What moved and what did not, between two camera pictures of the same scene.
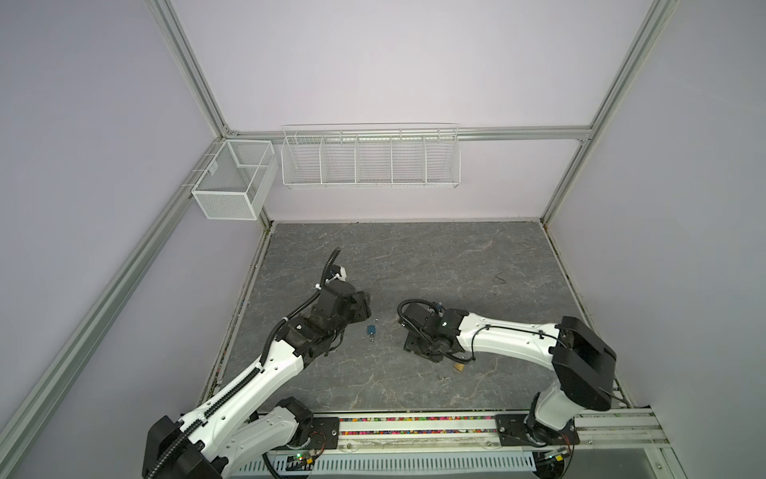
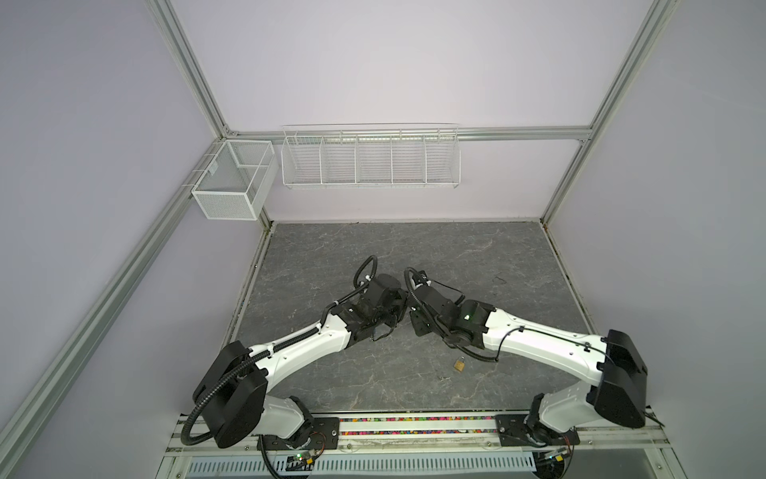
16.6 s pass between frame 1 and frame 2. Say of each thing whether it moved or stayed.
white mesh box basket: stayed
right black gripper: moved
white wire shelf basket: stayed
